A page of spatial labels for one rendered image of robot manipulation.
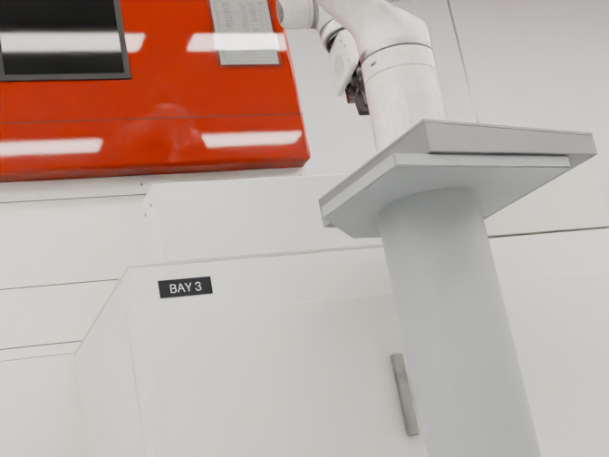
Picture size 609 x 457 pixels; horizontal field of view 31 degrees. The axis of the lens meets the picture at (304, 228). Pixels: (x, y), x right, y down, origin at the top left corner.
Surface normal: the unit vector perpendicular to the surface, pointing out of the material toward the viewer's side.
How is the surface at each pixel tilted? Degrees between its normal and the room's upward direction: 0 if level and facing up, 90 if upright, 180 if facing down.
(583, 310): 90
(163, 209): 90
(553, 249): 90
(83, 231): 90
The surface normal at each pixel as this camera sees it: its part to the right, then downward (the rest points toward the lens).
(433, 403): -0.76, -0.04
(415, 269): -0.58, -0.13
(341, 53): -0.91, 0.02
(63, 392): 0.33, -0.33
